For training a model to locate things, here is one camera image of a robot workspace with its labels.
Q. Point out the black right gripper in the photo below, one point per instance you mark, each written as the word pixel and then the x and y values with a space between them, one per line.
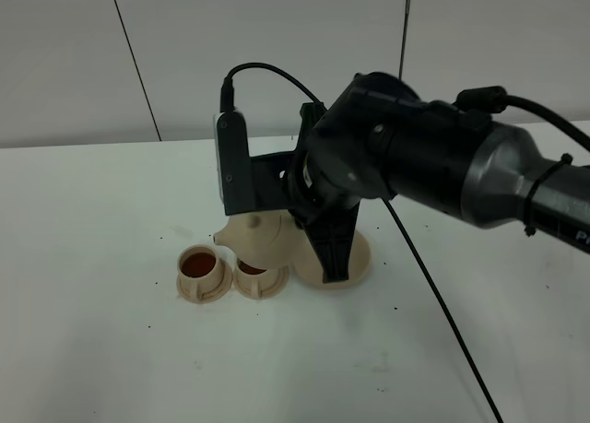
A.
pixel 379 140

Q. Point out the beige teacup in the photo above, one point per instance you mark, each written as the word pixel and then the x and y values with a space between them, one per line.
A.
pixel 255 283
pixel 197 260

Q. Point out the left beige teacup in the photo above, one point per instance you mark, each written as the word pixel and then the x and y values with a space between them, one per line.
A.
pixel 197 260

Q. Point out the beige teapot saucer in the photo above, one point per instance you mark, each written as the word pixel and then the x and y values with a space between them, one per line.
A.
pixel 359 257

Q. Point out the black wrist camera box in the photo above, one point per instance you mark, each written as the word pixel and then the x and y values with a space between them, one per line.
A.
pixel 248 184

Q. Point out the beige teapot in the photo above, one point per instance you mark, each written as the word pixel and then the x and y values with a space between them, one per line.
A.
pixel 267 240

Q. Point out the right beige teacup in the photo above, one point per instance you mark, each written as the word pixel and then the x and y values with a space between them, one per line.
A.
pixel 255 283

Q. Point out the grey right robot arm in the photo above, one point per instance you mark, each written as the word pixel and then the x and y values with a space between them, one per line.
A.
pixel 545 195

